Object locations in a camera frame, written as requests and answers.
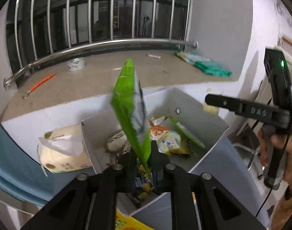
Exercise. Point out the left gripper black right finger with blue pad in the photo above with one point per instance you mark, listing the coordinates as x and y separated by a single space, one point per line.
198 201

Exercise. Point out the orange snack packet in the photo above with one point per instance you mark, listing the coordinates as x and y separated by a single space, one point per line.
157 128

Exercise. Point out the white cardboard box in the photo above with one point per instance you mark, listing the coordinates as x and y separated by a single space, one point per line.
212 153

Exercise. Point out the steel window guard rail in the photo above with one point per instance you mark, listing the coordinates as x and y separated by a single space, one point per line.
42 33

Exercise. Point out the white tape roll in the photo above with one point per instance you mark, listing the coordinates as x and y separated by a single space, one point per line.
76 64

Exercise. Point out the yellow snack packet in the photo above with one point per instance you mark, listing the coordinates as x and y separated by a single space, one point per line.
171 143

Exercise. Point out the orange beaded tool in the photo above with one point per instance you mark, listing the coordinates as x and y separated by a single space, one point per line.
34 87

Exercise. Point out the person's right hand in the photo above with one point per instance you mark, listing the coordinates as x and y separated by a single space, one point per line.
265 162

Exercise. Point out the green snack bag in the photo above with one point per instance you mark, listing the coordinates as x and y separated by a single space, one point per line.
128 104

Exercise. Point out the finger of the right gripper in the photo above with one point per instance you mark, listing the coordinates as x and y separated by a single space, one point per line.
229 103

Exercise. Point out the yellow tissue pack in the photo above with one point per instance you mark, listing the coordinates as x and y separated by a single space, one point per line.
62 150

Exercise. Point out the brown sleeve forearm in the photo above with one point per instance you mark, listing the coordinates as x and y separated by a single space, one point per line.
283 211

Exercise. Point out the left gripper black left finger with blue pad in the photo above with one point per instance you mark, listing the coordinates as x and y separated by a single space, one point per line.
88 202

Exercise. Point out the small white tube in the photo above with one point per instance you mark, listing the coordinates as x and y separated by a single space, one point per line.
153 56

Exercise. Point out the blue curtain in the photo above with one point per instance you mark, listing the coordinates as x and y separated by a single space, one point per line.
21 176

